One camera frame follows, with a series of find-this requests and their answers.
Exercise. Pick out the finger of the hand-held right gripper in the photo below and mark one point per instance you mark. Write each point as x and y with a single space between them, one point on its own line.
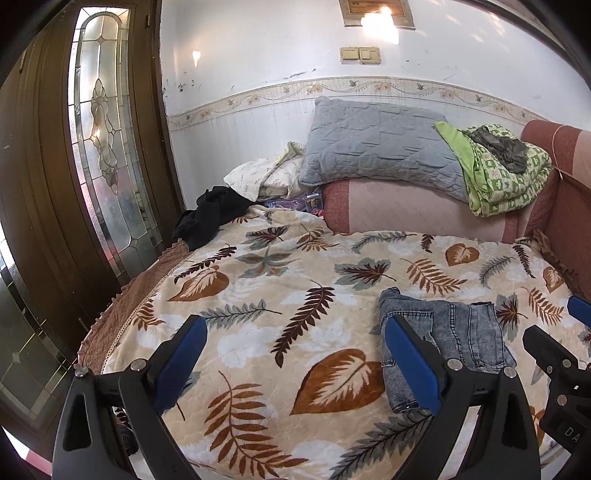
581 309
545 346

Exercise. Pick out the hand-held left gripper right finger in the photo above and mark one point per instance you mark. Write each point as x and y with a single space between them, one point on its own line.
415 364

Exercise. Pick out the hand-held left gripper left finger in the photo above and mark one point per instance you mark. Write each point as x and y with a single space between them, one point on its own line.
180 360

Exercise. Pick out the blue denim pants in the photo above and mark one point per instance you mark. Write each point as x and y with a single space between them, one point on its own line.
466 327

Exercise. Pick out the brown quilted bedspread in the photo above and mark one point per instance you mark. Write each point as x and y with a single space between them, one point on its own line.
129 304

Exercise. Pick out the leaf print blanket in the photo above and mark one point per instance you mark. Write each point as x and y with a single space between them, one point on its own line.
286 286

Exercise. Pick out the green patterned blanket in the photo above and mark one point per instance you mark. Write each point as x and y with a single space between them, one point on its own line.
498 189

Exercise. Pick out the black cloth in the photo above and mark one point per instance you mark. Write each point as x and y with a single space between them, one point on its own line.
207 217

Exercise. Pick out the wooden stained glass door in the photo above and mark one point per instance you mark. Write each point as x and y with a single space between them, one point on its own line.
32 332
111 138

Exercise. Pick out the dark grey cloth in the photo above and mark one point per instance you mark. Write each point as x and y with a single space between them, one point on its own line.
501 145

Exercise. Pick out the purple plastic bag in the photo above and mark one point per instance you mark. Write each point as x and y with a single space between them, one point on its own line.
295 203

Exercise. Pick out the white printed pillow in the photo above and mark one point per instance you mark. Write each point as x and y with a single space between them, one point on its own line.
258 173

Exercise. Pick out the grey quilted pillow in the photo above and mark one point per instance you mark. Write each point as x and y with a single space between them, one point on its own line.
378 143

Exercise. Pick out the beige wall switch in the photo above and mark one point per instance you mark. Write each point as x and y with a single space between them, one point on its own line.
370 54
350 54

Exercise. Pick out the framed wall picture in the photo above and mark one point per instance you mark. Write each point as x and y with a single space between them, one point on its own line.
374 11

